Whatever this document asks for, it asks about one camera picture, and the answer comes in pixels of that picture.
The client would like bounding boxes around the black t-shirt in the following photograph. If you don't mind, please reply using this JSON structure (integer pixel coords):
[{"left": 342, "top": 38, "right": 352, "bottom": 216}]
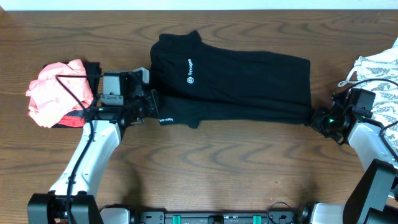
[{"left": 150, "top": 31, "right": 312, "bottom": 128}]

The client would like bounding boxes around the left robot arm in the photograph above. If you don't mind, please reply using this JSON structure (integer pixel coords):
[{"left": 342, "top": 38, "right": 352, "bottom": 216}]
[{"left": 27, "top": 90, "right": 159, "bottom": 223}]

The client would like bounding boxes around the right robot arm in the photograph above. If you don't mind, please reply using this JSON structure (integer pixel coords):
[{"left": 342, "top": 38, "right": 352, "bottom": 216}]
[{"left": 307, "top": 105, "right": 397, "bottom": 223}]

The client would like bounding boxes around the white patterned garment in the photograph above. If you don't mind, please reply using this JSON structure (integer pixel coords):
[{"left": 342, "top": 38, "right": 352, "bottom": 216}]
[{"left": 336, "top": 37, "right": 398, "bottom": 134}]

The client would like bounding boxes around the black red folded garment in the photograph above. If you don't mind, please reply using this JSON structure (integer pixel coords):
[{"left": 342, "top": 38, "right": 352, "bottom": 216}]
[{"left": 37, "top": 59, "right": 101, "bottom": 128}]

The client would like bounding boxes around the pink crumpled garment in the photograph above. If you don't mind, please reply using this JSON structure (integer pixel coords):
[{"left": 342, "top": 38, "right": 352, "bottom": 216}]
[{"left": 25, "top": 59, "right": 93, "bottom": 128}]

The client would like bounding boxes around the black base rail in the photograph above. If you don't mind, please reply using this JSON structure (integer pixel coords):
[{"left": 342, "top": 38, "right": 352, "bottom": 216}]
[{"left": 102, "top": 202, "right": 312, "bottom": 224}]

